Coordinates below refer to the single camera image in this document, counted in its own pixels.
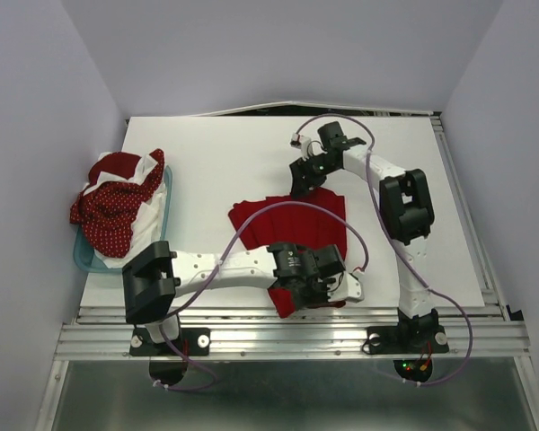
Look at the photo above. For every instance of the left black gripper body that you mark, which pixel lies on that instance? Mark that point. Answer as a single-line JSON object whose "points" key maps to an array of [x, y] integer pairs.
{"points": [[315, 291]]}

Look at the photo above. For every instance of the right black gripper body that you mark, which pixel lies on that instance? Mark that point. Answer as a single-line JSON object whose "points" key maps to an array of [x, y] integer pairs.
{"points": [[315, 170]]}

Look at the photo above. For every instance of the plain red skirt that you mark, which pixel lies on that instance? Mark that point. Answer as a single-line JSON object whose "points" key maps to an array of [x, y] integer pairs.
{"points": [[306, 237]]}

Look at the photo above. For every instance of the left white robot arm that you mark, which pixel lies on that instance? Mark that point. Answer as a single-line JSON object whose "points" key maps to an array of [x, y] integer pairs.
{"points": [[158, 275]]}

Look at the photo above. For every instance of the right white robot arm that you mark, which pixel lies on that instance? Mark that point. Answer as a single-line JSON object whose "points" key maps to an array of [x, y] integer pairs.
{"points": [[404, 209]]}

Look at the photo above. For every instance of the red polka dot skirt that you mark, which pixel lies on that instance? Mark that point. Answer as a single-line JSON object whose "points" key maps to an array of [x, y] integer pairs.
{"points": [[112, 206]]}

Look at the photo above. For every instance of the teal plastic basket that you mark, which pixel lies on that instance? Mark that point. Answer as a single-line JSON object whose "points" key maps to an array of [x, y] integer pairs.
{"points": [[149, 226]]}

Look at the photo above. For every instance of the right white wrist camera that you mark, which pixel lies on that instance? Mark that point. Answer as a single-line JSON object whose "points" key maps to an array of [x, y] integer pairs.
{"points": [[304, 144]]}

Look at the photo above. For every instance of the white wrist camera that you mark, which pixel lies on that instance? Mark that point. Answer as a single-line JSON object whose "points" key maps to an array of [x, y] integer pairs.
{"points": [[304, 144], [350, 287]]}

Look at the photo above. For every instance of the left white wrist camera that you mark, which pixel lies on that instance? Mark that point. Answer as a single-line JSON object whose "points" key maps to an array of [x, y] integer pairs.
{"points": [[350, 287]]}

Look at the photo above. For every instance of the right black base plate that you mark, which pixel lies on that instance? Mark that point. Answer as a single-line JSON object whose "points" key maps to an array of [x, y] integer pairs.
{"points": [[389, 340]]}

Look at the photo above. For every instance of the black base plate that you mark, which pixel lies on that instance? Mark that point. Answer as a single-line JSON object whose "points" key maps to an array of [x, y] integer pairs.
{"points": [[191, 342], [389, 340]]}

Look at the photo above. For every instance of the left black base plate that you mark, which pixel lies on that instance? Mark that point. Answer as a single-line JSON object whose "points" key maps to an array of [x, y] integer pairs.
{"points": [[191, 342]]}

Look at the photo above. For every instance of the aluminium frame rail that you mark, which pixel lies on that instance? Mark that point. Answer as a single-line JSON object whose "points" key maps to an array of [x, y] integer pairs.
{"points": [[244, 334]]}

